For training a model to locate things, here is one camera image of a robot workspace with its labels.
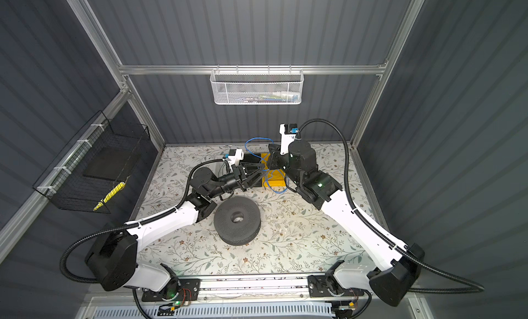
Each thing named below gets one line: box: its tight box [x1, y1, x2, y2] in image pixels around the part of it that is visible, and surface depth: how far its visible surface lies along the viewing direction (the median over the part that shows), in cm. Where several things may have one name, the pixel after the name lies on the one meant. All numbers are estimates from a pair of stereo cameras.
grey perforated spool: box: [213, 195, 262, 247], surface depth 86 cm
